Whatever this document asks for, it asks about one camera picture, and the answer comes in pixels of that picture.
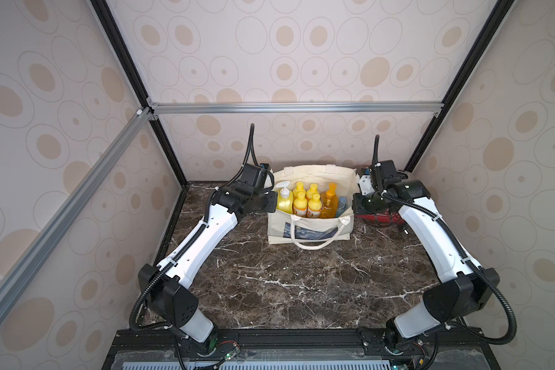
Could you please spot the black right frame post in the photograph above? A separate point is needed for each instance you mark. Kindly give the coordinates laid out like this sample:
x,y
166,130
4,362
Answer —
x,y
481,43

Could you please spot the black left frame post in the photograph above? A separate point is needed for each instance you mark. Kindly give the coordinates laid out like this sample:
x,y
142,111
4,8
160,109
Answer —
x,y
112,31

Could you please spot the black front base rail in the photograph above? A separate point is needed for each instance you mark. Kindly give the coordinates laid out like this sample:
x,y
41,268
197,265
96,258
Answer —
x,y
360,348

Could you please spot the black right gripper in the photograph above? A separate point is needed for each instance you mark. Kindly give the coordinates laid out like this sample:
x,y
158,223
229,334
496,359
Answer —
x,y
360,203

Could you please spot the silver diagonal frame bar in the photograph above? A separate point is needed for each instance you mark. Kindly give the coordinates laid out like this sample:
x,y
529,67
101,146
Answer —
x,y
27,267

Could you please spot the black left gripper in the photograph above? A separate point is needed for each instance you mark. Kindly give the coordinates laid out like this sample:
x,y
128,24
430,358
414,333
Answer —
x,y
271,203

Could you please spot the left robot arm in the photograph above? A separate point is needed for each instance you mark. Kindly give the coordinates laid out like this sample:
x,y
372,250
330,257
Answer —
x,y
165,300

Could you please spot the cream starry night shopping bag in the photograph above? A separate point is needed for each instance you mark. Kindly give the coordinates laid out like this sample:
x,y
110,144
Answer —
x,y
314,233

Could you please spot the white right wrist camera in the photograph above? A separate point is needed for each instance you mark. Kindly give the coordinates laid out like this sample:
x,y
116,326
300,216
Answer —
x,y
364,181

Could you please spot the yellow dish soap pump bottle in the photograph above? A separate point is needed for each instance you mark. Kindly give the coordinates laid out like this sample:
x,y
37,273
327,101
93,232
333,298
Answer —
x,y
285,197

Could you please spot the blue cap water bottle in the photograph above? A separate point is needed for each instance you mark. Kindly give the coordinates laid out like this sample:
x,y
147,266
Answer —
x,y
342,206

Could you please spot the black frame post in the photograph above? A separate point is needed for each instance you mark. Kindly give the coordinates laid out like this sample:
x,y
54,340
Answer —
x,y
481,43
112,31

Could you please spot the yellow cap juice bottle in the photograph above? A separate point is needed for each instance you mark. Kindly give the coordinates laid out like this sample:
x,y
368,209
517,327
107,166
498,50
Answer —
x,y
311,191
314,206
300,204
299,189

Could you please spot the orange dish soap pump bottle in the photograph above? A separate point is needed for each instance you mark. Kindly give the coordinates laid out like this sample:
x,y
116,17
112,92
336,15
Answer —
x,y
330,202

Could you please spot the red white toaster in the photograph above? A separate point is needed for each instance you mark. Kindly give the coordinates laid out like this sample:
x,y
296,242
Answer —
x,y
386,219

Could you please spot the silver horizontal frame bar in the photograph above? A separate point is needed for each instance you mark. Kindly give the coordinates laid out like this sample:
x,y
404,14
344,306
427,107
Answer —
x,y
312,107

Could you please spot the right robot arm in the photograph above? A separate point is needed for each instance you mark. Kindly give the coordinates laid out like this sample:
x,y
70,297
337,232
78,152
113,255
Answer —
x,y
465,285

